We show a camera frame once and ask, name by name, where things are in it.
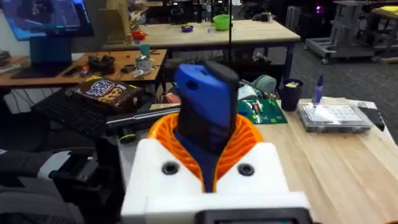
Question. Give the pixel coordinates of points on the white orange right gripper right finger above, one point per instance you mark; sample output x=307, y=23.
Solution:
x=264, y=174

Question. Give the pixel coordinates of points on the white orange right gripper left finger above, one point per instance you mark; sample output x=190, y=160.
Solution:
x=155, y=174

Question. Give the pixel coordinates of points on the blue electric screwdriver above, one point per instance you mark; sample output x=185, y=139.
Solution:
x=207, y=109

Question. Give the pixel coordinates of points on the black and silver bar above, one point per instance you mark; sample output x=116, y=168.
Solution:
x=140, y=116

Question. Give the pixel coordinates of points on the green board with toy blocks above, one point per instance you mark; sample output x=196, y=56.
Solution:
x=265, y=112

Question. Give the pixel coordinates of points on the dark cup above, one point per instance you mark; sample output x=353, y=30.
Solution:
x=290, y=95

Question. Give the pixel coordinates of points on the pale green tape roll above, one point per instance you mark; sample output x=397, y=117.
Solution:
x=265, y=83

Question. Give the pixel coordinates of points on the clear plastic parts box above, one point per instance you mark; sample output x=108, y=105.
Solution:
x=335, y=117

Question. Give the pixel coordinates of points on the brown snack box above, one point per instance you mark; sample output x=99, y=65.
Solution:
x=107, y=93

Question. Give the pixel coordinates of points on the blue pen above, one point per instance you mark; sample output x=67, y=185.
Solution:
x=317, y=90

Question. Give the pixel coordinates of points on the black keyboard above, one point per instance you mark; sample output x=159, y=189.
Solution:
x=70, y=113

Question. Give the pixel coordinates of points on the white mug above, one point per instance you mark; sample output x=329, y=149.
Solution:
x=143, y=64

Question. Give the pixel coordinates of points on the brown wooden desk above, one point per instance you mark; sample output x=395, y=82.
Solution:
x=124, y=60

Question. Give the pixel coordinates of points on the black headset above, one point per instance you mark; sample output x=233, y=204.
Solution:
x=101, y=63

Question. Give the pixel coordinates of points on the teal cup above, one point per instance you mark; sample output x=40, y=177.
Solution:
x=144, y=49

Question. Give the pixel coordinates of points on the red small pot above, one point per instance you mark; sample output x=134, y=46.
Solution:
x=138, y=35

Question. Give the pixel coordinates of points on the long wooden table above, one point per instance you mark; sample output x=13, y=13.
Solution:
x=255, y=32

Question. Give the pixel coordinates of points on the purple small bowl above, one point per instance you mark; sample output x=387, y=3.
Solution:
x=187, y=28

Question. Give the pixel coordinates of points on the green bowl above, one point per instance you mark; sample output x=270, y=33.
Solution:
x=222, y=22

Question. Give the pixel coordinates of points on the grey wheeled cart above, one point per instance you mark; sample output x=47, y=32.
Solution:
x=351, y=34

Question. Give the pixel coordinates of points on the computer monitor with blue stand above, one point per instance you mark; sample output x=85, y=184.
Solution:
x=46, y=21

